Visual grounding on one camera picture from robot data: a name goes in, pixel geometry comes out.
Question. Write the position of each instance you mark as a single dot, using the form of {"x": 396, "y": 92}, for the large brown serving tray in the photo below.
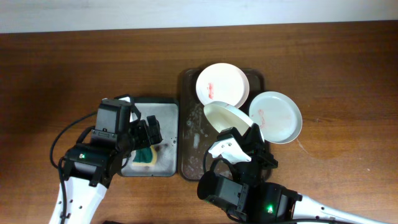
{"x": 195, "y": 133}

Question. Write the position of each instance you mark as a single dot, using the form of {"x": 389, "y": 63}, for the white plate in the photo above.
{"x": 224, "y": 116}
{"x": 222, "y": 82}

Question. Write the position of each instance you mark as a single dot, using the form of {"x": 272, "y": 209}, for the small black soapy tray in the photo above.
{"x": 166, "y": 112}

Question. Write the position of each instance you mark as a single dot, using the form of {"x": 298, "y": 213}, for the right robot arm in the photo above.
{"x": 239, "y": 189}

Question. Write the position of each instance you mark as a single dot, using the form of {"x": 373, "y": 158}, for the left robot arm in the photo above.
{"x": 86, "y": 170}

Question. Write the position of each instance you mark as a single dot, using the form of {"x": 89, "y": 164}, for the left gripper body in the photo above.
{"x": 128, "y": 142}

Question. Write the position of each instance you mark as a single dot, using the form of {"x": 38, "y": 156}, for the green and yellow sponge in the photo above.
{"x": 146, "y": 157}

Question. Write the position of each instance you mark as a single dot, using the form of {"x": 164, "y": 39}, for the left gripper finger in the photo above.
{"x": 141, "y": 133}
{"x": 154, "y": 134}

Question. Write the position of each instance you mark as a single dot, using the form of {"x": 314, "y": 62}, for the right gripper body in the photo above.
{"x": 249, "y": 169}

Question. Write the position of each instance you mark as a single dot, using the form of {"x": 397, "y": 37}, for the pale grey-blue plate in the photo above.
{"x": 278, "y": 117}

